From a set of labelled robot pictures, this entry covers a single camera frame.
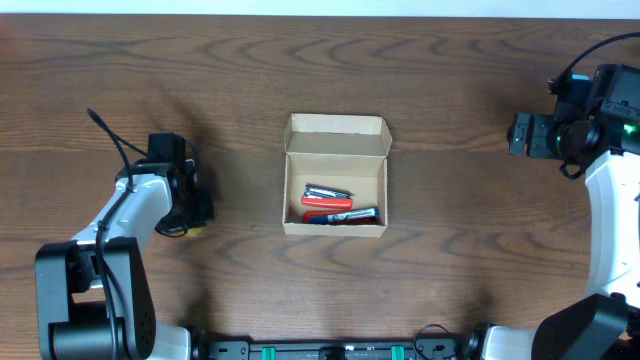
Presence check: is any yellow tape roll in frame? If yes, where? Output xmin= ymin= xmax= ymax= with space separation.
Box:
xmin=186 ymin=227 xmax=206 ymax=237

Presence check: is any red utility knife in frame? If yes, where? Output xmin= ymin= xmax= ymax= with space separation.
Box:
xmin=301 ymin=208 xmax=379 ymax=226

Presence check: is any red and black multitool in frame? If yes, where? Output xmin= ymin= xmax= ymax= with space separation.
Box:
xmin=301 ymin=184 xmax=353 ymax=210

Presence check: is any cardboard box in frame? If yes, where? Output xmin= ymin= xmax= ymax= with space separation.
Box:
xmin=282 ymin=113 xmax=392 ymax=238

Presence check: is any blue capped white marker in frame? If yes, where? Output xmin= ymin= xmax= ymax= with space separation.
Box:
xmin=308 ymin=207 xmax=381 ymax=226

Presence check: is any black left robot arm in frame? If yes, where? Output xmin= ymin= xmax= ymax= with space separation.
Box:
xmin=34 ymin=158 xmax=213 ymax=359

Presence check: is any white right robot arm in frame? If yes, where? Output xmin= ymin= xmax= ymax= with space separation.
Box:
xmin=469 ymin=64 xmax=639 ymax=359

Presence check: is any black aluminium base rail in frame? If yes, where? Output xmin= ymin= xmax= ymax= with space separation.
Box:
xmin=187 ymin=324 xmax=482 ymax=360

